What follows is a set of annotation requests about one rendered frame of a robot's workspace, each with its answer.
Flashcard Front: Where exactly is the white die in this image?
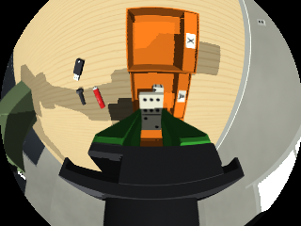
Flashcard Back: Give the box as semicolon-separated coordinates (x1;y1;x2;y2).
152;84;164;92

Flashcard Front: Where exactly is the black usb stick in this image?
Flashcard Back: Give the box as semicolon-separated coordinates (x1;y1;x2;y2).
73;58;85;81

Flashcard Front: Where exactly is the orange bin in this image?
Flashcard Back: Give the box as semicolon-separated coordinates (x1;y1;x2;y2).
126;7;199;147

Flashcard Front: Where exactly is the white domino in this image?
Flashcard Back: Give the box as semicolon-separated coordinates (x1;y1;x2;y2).
139;92;164;130

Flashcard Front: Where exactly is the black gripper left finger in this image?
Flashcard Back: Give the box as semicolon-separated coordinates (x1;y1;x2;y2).
91;108;142;146

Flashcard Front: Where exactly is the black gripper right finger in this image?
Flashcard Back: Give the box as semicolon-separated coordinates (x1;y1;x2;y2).
161;108;212;146

